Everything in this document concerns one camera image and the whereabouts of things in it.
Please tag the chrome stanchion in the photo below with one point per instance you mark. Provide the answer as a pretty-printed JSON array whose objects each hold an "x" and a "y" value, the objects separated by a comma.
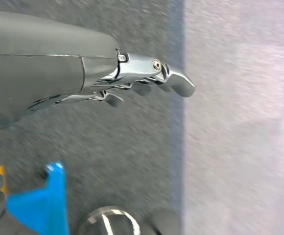
[{"x": 95, "y": 223}]

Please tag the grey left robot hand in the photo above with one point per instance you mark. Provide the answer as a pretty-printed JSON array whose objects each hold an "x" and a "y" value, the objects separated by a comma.
[{"x": 46, "y": 65}]

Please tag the blue metal shelf rack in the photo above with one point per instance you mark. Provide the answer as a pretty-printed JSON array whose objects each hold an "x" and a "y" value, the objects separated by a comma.
[{"x": 46, "y": 207}]

